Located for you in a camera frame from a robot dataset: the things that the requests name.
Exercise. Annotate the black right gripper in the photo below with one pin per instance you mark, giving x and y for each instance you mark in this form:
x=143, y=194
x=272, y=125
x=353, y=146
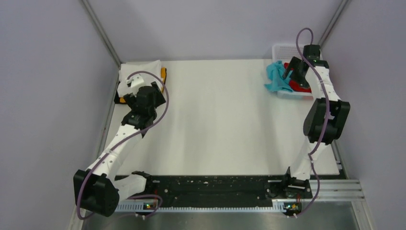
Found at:
x=294, y=63

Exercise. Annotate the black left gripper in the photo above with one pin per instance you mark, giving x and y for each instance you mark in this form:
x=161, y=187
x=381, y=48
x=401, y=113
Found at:
x=130, y=98

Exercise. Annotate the turquoise t-shirt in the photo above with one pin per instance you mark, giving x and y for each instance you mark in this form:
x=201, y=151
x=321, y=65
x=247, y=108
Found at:
x=274, y=72

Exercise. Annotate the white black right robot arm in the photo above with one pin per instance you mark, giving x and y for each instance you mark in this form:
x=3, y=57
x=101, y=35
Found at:
x=324, y=122

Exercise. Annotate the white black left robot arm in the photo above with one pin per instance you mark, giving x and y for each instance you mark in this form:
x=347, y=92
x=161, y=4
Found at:
x=96, y=188

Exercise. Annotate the red t-shirt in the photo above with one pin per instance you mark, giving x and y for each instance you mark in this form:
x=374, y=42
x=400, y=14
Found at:
x=295, y=79

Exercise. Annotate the yellow folded t-shirt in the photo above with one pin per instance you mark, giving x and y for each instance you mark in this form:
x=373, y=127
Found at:
x=163, y=72

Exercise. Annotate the white plastic laundry basket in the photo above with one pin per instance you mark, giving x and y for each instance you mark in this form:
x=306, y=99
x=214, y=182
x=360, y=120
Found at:
x=285, y=52

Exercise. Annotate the black folded t-shirt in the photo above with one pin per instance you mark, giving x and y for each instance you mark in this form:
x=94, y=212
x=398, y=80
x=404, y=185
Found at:
x=118, y=99

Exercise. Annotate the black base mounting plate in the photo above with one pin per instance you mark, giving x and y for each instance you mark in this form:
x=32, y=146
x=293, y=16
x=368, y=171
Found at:
x=225, y=191

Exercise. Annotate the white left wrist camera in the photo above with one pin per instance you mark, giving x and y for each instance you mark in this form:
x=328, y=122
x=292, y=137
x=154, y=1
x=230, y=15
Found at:
x=135, y=82

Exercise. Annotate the aluminium frame post right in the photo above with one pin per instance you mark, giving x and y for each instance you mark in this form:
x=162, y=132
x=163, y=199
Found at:
x=334, y=19

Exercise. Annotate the aluminium frame post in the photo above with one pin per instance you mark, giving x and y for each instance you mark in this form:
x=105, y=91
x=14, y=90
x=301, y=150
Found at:
x=334, y=19
x=100, y=31

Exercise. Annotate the aluminium frame post left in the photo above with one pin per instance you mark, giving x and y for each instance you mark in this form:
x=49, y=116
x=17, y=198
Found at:
x=100, y=31

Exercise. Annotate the aluminium rail right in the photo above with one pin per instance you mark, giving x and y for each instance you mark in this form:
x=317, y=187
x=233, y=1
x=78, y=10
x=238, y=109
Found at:
x=340, y=190

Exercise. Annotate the white cable duct strip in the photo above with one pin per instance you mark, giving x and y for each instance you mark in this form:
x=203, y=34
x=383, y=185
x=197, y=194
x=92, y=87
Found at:
x=138, y=206

